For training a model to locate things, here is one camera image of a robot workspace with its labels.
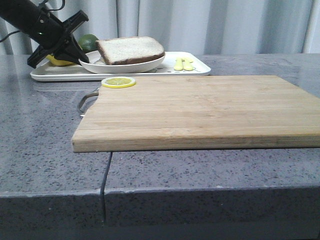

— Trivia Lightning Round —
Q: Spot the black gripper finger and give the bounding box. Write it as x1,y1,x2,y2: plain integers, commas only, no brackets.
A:
55,37,89,65

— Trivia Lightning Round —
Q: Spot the bottom bread slice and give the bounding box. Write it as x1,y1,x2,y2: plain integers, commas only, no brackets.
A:
94,56,106,65

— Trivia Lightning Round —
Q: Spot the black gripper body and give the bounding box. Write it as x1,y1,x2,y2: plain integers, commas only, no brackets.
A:
27,9,89,68

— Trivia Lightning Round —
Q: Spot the yellow plastic knife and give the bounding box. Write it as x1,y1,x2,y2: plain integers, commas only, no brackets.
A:
181,56,194,71

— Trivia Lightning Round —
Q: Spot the white bread slice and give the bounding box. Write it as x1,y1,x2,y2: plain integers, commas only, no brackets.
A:
95,36,165,65

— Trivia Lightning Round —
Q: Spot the grey curtain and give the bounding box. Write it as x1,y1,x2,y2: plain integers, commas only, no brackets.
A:
0,0,320,56

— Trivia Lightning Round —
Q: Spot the wooden cutting board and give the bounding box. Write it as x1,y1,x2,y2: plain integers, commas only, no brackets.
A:
72,75,320,153

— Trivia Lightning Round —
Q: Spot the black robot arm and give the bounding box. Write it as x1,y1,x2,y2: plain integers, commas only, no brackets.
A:
0,0,89,68

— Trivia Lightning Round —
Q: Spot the lemon slice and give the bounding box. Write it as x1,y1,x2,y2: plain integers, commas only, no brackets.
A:
101,76,136,89

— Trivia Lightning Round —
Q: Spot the metal cutting board handle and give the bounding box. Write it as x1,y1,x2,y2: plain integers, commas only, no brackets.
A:
76,87,100,118

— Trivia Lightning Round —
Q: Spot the yellow lemon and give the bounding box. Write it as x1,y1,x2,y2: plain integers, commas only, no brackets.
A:
45,53,75,67

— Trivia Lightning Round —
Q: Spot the green lime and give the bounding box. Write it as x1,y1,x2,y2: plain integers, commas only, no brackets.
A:
77,34,98,54

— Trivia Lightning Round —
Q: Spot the white rectangular tray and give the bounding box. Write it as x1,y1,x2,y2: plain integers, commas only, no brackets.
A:
30,51,211,82

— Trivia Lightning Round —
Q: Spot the white round plate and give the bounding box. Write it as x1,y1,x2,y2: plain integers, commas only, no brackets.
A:
80,50,165,74

